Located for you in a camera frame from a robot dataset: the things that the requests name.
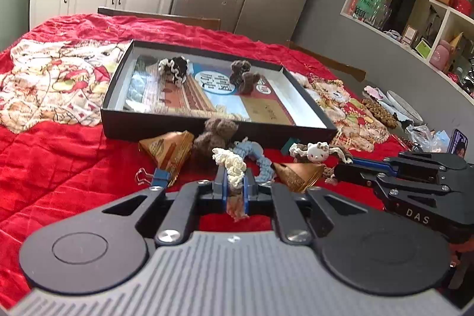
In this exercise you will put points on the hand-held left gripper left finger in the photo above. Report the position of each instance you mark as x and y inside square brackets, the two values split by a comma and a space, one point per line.
[221, 190]

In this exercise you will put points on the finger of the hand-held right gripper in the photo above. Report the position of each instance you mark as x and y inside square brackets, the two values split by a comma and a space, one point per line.
[370, 162]
[359, 174]

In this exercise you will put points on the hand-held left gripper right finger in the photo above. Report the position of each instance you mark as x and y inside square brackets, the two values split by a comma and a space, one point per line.
[249, 194]

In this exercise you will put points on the cream crochet scrunchie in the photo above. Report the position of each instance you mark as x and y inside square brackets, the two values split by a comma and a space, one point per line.
[232, 164]

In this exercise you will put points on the blue crochet scrunchie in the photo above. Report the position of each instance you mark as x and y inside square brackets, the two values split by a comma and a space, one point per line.
[257, 158]

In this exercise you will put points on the brown scrunchie with white cat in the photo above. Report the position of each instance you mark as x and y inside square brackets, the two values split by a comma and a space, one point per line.
[317, 152]

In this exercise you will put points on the shallow black cardboard box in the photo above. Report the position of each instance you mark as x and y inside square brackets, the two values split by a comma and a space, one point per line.
[222, 131]

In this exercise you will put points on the brown pyramid packet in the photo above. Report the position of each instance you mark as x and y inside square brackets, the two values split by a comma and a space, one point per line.
[298, 177]
[168, 151]

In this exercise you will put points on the brown plush teddy bear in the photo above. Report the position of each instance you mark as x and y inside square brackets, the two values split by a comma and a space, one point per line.
[245, 77]
[214, 136]

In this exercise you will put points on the clear plastic bag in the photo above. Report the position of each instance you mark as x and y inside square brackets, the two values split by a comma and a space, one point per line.
[426, 140]

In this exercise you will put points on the small teal packet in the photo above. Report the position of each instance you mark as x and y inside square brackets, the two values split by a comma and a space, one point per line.
[289, 146]

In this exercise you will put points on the smartphone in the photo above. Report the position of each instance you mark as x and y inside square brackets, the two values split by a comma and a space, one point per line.
[459, 142]

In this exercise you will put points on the blue binder clip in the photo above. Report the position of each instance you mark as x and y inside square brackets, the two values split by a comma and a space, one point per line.
[157, 176]

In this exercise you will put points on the white plate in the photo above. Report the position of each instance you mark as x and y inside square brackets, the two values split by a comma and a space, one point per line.
[405, 107]

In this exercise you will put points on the small pink backpack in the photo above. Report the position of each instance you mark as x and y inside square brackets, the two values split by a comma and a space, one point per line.
[440, 56]

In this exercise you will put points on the black and white scrunchie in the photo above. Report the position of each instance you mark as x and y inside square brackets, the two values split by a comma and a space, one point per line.
[176, 68]

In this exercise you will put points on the tall black box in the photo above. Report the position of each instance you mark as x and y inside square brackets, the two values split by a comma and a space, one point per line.
[405, 5]

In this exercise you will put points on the red printed blanket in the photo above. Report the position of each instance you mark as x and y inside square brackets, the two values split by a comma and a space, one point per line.
[55, 160]

